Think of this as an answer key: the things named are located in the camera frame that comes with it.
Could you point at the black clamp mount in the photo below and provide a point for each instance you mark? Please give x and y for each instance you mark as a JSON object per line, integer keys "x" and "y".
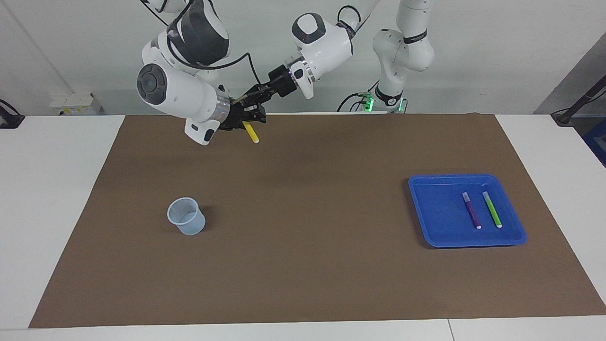
{"x": 9, "y": 118}

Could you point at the blue box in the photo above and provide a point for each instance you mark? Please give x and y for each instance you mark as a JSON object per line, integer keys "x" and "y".
{"x": 597, "y": 142}

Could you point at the white wall socket box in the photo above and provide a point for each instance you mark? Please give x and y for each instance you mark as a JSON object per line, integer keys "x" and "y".
{"x": 71, "y": 106}

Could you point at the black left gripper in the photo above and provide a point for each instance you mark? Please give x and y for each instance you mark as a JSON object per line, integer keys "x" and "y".
{"x": 282, "y": 83}

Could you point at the translucent plastic cup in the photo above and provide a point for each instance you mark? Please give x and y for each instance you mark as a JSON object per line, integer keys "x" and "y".
{"x": 188, "y": 222}

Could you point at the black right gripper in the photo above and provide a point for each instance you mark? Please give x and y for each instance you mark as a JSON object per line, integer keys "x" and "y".
{"x": 234, "y": 116}

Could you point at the brown table mat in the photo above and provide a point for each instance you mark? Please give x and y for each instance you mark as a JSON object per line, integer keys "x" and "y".
{"x": 303, "y": 265}

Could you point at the green marker pen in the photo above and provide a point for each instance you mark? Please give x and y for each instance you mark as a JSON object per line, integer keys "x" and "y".
{"x": 492, "y": 210}

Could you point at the yellow marker pen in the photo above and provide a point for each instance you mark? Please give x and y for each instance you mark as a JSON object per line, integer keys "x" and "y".
{"x": 252, "y": 134}

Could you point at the blue plastic tray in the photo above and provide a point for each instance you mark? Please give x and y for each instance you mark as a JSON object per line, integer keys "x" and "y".
{"x": 431, "y": 213}

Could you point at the black stand pole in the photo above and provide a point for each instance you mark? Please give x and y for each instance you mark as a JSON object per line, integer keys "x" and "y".
{"x": 580, "y": 102}

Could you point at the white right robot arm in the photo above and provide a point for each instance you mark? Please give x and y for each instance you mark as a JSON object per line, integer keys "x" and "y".
{"x": 180, "y": 90}

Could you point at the purple marker pen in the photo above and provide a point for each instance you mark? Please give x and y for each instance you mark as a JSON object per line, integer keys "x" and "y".
{"x": 472, "y": 211}

